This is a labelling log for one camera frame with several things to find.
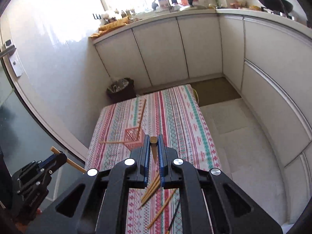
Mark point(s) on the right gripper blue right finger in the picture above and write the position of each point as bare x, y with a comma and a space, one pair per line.
163, 162

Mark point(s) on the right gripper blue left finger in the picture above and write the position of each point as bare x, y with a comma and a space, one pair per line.
146, 159

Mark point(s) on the bamboo chopstick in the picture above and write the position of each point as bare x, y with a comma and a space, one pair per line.
153, 182
112, 142
70, 162
154, 147
141, 118
162, 208
151, 192

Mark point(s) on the black chopstick gold band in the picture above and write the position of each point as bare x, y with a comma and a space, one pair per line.
173, 218

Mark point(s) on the white kitchen cabinets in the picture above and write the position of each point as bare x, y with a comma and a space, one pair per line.
266, 58

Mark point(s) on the left hand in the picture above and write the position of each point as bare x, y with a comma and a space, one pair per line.
22, 226

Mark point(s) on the pink perforated utensil holder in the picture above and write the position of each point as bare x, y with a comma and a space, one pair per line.
133, 138

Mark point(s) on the bamboo chopstick leaning upright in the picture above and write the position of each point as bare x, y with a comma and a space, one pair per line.
141, 118

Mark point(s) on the bamboo chopstick on table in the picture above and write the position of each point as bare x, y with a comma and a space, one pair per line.
162, 208
153, 182
151, 192

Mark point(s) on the dark trash bin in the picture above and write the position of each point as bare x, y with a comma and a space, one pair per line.
121, 90

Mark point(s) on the brown floor mat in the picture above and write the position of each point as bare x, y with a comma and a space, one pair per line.
214, 91

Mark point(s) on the yellow cloth on counter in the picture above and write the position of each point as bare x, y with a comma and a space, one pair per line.
104, 29

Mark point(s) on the countertop clutter items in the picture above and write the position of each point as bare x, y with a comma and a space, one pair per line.
185, 0

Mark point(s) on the black frying pan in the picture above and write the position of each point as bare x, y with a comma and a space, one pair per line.
282, 6

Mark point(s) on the door handle plate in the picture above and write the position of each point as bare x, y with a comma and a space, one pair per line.
9, 51

